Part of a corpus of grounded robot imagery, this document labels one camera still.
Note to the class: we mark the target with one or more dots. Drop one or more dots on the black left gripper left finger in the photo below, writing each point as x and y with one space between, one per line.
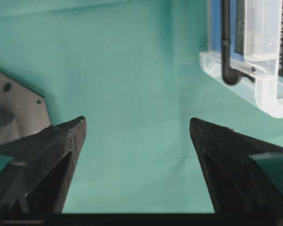
37 178

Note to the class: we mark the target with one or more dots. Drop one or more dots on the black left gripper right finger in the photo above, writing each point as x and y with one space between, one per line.
243 175

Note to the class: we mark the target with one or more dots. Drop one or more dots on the clear acrylic case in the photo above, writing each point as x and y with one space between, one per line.
245 50

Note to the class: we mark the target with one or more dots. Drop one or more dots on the grey metal robot base plate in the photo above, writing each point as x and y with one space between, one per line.
23 112

